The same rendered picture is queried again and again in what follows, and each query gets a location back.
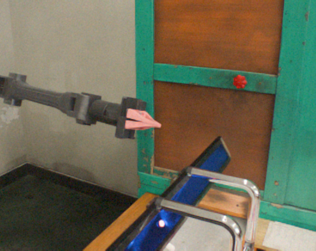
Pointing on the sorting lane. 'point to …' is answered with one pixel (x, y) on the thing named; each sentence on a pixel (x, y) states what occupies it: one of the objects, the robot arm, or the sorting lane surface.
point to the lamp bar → (137, 234)
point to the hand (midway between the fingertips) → (156, 125)
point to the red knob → (239, 82)
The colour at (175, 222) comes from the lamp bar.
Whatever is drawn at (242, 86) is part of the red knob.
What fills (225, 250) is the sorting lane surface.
